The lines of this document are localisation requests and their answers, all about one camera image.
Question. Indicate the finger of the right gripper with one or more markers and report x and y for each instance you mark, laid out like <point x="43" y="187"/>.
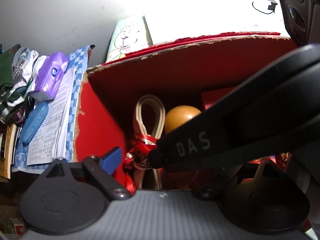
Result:
<point x="165" y="154"/>

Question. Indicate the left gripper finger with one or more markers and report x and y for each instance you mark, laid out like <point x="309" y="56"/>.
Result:
<point x="98" y="172"/>

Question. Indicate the brown pine cone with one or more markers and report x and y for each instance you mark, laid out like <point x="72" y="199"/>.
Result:
<point x="282" y="159"/>

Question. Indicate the red gold gift box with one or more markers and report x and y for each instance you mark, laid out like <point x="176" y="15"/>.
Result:
<point x="210" y="97"/>

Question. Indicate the wooden gourd ornament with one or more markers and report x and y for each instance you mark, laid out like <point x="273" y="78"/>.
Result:
<point x="178" y="116"/>

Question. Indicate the handwritten paper sheet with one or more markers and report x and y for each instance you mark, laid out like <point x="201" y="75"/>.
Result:
<point x="41" y="149"/>

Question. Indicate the blue glasses case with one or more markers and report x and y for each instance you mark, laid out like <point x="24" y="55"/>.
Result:
<point x="33" y="122"/>

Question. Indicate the red cardboard box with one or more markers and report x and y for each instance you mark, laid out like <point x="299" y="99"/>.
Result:
<point x="177" y="73"/>

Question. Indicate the blue white checked cloth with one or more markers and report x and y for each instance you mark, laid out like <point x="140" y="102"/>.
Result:
<point x="78" y="61"/>

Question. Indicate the purple tissue pack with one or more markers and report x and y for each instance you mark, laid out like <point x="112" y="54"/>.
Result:
<point x="49" y="77"/>

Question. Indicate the cartoon print bed sheet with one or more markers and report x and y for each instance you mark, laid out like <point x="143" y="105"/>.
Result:
<point x="130" y="35"/>

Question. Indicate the pile of clothes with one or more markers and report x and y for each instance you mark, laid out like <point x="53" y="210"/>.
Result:
<point x="16" y="76"/>

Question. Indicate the black plug with cable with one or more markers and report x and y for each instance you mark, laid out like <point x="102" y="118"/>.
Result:
<point x="266" y="7"/>

